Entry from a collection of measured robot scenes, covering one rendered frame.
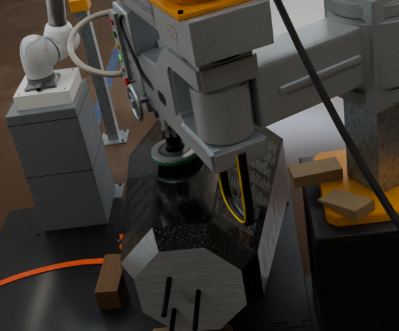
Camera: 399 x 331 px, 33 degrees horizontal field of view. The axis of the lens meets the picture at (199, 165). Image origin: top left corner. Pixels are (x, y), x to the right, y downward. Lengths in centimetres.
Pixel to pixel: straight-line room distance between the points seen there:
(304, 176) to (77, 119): 153
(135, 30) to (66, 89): 126
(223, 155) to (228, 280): 64
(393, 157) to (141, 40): 104
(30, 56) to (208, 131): 186
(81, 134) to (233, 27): 205
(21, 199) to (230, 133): 273
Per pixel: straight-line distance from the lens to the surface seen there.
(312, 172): 273
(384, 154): 259
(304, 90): 223
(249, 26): 193
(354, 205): 254
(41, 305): 369
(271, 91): 215
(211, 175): 281
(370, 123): 253
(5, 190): 483
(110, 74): 323
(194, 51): 188
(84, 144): 385
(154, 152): 294
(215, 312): 271
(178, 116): 236
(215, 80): 202
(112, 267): 358
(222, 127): 210
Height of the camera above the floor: 229
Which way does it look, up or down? 30 degrees down
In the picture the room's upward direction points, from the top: 11 degrees counter-clockwise
